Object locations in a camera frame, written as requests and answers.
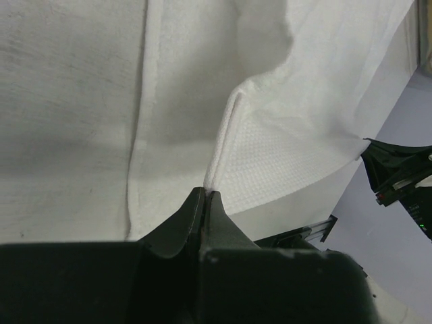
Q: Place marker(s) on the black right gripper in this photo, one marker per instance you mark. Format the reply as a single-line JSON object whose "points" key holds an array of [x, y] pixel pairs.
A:
{"points": [[393, 171]]}

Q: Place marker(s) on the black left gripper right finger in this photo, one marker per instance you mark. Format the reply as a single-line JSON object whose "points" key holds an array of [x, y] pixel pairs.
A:
{"points": [[230, 270]]}

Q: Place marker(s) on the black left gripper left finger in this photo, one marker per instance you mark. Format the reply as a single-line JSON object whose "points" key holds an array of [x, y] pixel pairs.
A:
{"points": [[165, 277]]}

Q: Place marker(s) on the white towels pile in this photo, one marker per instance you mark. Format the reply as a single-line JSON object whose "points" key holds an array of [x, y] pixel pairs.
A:
{"points": [[269, 103]]}

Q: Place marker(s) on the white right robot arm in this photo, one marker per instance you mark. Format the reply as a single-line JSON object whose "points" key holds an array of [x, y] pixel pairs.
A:
{"points": [[418, 205]]}

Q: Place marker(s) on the aluminium table edge rail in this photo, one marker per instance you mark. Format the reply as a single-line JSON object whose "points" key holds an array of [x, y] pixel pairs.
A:
{"points": [[301, 237]]}

